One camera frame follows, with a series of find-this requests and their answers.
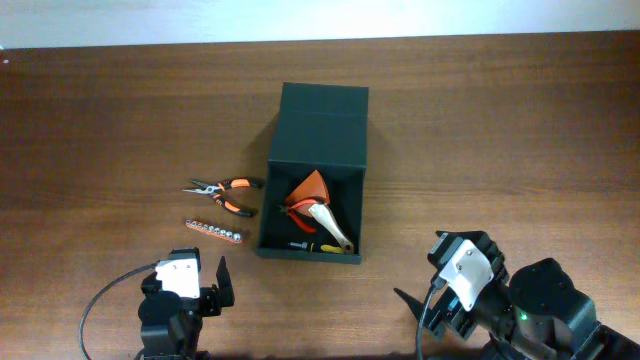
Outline orange socket bit rail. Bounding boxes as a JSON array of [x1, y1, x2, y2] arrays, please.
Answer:
[[185, 219, 243, 244]]

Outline yellow black stubby screwdriver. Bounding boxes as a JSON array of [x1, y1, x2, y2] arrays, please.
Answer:
[[287, 242, 344, 254]]

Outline orange black long-nose pliers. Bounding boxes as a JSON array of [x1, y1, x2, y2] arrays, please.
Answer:
[[183, 177, 265, 218]]

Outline small red cutting pliers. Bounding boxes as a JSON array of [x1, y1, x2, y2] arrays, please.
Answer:
[[279, 198, 323, 234]]

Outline orange scraper wooden handle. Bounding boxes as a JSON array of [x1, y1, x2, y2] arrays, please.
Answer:
[[283, 170, 355, 255]]

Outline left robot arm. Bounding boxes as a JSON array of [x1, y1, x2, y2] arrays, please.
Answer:
[[138, 247, 235, 359]]

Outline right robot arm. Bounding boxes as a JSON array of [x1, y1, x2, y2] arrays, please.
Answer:
[[396, 231, 639, 360]]

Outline dark green open box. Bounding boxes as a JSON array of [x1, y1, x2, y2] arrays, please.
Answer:
[[256, 83, 369, 265]]

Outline right black cable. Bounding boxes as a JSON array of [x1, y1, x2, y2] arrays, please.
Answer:
[[415, 277, 449, 360]]

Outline black cable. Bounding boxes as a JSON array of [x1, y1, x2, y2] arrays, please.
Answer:
[[77, 261, 161, 360], [415, 277, 449, 360]]

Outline left black cable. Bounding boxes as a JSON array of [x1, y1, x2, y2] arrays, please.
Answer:
[[77, 261, 161, 360]]

